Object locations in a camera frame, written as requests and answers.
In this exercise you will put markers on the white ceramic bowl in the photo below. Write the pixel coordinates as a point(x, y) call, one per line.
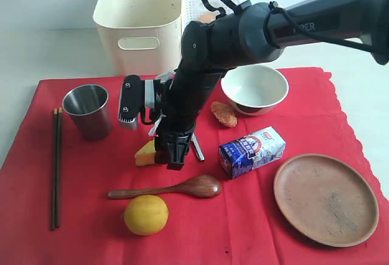
point(254, 90)

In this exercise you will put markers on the steel cup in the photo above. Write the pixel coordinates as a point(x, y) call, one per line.
point(87, 106)

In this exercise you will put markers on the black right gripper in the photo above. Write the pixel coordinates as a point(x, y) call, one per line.
point(175, 143)

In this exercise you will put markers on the red table cloth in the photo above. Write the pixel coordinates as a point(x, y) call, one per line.
point(242, 225)

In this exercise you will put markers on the brown egg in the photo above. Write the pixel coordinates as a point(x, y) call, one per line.
point(207, 17)

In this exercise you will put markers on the yellow lemon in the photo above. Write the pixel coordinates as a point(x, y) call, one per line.
point(146, 215)

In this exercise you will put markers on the brown wooden plate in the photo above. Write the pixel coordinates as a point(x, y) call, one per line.
point(326, 200)

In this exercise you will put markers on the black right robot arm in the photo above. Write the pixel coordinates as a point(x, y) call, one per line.
point(252, 34)

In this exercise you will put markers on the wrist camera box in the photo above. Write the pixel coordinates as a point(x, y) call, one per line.
point(136, 95)

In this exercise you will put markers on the yellow cheese wedge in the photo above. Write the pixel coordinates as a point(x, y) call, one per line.
point(146, 155)

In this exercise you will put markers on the cream plastic bin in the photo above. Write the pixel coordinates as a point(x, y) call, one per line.
point(141, 37)

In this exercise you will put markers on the dark wooden chopstick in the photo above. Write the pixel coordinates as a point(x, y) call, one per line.
point(58, 168)
point(53, 201)

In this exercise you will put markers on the white perforated basket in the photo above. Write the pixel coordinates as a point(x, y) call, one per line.
point(192, 10)

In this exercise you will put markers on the dark wooden chopstick right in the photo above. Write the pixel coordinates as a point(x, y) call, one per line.
point(58, 168)

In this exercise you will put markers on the fried chicken nugget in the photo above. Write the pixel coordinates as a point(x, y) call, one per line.
point(224, 114)

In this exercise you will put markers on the blue milk carton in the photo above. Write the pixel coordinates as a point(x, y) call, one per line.
point(250, 152)

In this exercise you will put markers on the dark wooden chopstick left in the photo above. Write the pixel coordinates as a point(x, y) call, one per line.
point(53, 201)

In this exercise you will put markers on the steel table knife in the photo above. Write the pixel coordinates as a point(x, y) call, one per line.
point(197, 148)

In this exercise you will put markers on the brown wooden spoon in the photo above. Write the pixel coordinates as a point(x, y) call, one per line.
point(203, 186)

